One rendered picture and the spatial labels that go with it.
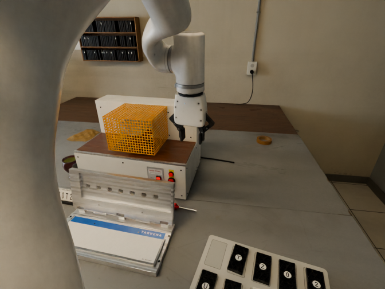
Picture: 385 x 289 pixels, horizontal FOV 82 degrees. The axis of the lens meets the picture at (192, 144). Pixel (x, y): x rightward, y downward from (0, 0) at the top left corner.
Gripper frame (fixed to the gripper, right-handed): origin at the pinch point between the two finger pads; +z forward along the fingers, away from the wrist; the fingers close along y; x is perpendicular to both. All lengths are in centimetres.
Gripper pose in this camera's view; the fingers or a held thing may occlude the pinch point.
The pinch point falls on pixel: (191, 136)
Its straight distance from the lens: 74.4
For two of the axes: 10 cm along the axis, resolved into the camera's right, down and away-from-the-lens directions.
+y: 9.4, 1.6, -3.1
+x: 3.4, -4.8, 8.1
